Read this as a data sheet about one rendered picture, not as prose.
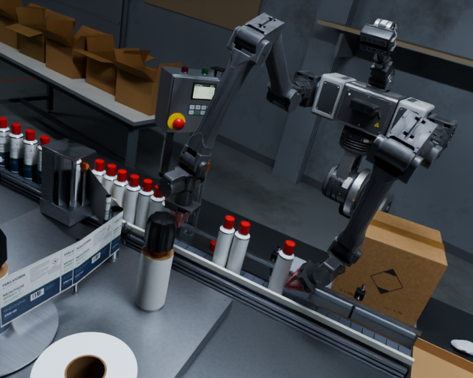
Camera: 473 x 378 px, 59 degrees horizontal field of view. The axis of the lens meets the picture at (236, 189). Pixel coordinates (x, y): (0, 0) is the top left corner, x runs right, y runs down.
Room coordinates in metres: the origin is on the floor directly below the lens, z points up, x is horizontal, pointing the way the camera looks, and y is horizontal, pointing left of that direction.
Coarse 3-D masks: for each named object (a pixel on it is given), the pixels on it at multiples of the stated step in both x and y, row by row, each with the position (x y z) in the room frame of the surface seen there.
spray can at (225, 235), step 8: (232, 216) 1.18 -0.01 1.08; (224, 224) 1.15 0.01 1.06; (232, 224) 1.15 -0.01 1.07; (224, 232) 1.14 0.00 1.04; (232, 232) 1.15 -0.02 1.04; (224, 240) 1.14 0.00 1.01; (232, 240) 1.16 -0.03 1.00; (216, 248) 1.15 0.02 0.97; (224, 248) 1.14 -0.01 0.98; (216, 256) 1.14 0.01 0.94; (224, 256) 1.14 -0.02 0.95; (216, 264) 1.14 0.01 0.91; (224, 264) 1.15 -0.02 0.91
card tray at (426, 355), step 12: (420, 348) 1.06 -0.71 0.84; (432, 348) 1.05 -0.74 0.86; (420, 360) 1.01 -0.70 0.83; (432, 360) 1.02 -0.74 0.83; (444, 360) 1.03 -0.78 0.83; (456, 360) 1.02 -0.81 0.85; (420, 372) 0.96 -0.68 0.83; (432, 372) 0.97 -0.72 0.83; (444, 372) 0.98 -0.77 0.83; (456, 372) 0.99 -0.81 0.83; (468, 372) 1.01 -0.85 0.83
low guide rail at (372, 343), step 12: (180, 252) 1.17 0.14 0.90; (204, 264) 1.13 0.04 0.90; (228, 276) 1.10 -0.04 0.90; (240, 276) 1.10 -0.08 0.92; (252, 288) 1.08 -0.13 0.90; (264, 288) 1.07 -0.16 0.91; (276, 300) 1.05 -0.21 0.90; (288, 300) 1.04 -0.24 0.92; (300, 312) 1.02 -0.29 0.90; (312, 312) 1.01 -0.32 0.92; (336, 324) 0.99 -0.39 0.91; (360, 336) 0.96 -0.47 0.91; (384, 348) 0.94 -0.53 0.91; (408, 360) 0.91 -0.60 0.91
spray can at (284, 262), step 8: (288, 240) 1.12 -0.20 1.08; (288, 248) 1.09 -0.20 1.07; (280, 256) 1.09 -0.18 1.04; (288, 256) 1.08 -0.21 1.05; (280, 264) 1.08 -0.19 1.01; (288, 264) 1.08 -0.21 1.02; (280, 272) 1.08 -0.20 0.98; (288, 272) 1.09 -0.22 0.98; (272, 280) 1.09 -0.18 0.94; (280, 280) 1.08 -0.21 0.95; (272, 288) 1.08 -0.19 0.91; (280, 288) 1.08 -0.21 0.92
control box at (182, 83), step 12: (168, 72) 1.27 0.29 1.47; (192, 72) 1.34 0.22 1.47; (168, 84) 1.26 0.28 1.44; (180, 84) 1.26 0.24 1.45; (192, 84) 1.29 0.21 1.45; (168, 96) 1.25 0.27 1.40; (180, 96) 1.27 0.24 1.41; (156, 108) 1.32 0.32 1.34; (168, 108) 1.25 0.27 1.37; (180, 108) 1.27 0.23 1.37; (156, 120) 1.31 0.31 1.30; (168, 120) 1.25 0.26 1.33; (192, 120) 1.30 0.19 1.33
